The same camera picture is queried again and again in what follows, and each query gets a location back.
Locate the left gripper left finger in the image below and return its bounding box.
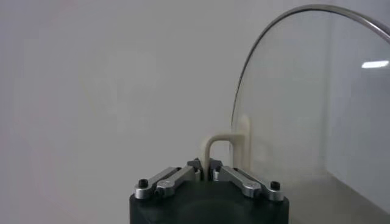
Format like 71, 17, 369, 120
133, 158, 204, 200

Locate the glass lid with cream handle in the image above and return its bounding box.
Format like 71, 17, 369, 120
199, 3, 390, 217

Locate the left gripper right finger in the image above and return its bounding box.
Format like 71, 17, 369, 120
209, 158, 286, 202

